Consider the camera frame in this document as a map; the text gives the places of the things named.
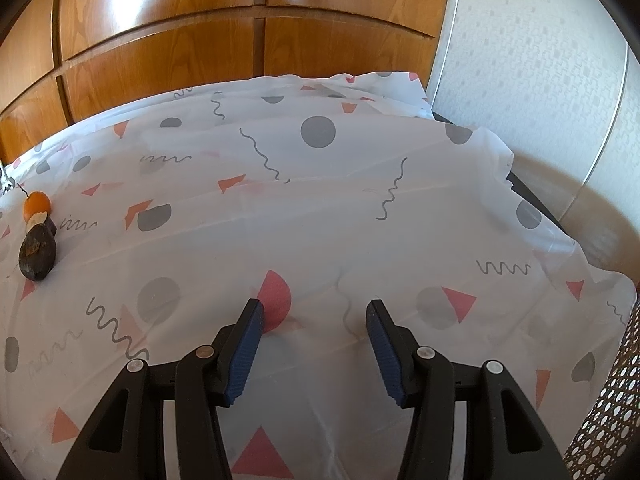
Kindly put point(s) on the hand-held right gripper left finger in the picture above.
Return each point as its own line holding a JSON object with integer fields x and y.
{"x": 245, "y": 360}

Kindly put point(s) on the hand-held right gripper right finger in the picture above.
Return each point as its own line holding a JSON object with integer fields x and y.
{"x": 385, "y": 355}

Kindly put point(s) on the dark eggplant end piece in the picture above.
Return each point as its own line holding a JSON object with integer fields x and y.
{"x": 37, "y": 255}

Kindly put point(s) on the small eggplant slice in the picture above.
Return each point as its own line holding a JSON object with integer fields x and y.
{"x": 44, "y": 222}

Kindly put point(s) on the orange tangerine with stem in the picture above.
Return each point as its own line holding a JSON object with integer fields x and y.
{"x": 37, "y": 204}

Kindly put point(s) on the white patterned tablecloth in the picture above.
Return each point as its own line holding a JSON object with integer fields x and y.
{"x": 325, "y": 235}

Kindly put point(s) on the black table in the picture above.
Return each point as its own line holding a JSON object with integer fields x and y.
{"x": 537, "y": 200}

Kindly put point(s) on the perforated mesh basket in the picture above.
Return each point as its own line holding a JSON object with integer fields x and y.
{"x": 605, "y": 425}

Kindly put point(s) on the wooden wardrobe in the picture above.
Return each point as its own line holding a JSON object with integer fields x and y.
{"x": 200, "y": 35}

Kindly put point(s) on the metal wall trim strip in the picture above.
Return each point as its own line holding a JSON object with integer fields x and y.
{"x": 612, "y": 110}

